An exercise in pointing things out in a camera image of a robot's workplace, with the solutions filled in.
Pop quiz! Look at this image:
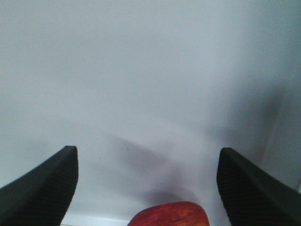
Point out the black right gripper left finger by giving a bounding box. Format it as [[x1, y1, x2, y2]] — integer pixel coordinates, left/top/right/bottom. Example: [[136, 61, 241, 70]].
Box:
[[0, 146, 78, 226]]

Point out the white fridge interior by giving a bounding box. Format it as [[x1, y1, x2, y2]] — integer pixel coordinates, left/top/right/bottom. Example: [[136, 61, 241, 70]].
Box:
[[0, 0, 301, 226]]

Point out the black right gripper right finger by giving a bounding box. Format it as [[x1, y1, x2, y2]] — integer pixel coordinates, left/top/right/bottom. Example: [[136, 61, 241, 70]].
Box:
[[216, 148, 301, 226]]

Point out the red yellow apple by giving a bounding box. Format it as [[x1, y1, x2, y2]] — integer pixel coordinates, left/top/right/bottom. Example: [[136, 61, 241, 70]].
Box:
[[128, 202, 210, 226]]

